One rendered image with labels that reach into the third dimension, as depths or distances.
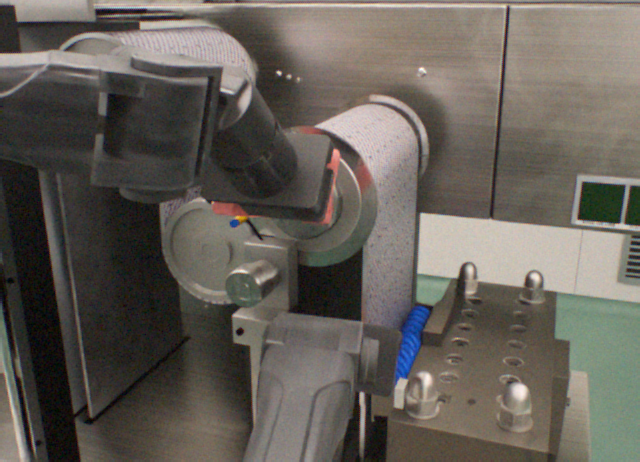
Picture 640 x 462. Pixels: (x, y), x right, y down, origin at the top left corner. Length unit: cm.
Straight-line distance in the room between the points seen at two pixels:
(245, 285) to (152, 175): 26
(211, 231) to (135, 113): 37
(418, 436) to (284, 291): 20
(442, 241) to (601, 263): 78
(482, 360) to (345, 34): 49
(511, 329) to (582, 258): 257
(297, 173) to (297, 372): 17
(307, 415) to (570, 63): 66
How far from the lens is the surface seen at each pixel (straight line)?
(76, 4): 75
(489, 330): 90
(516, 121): 95
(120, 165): 39
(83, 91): 38
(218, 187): 55
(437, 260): 355
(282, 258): 67
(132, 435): 94
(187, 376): 105
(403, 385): 72
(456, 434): 70
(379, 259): 73
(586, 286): 353
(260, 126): 46
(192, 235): 76
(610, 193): 96
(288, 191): 52
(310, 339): 48
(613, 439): 261
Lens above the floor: 144
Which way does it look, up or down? 19 degrees down
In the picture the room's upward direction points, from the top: straight up
